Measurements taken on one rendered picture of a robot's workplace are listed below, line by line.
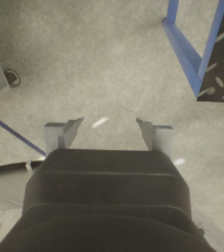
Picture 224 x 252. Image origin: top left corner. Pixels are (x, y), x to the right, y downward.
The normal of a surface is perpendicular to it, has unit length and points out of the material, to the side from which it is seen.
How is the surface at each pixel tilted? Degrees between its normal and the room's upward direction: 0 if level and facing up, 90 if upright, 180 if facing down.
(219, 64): 0
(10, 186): 90
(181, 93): 0
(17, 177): 90
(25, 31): 0
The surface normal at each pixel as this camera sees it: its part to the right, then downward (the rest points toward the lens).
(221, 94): -0.12, 0.64
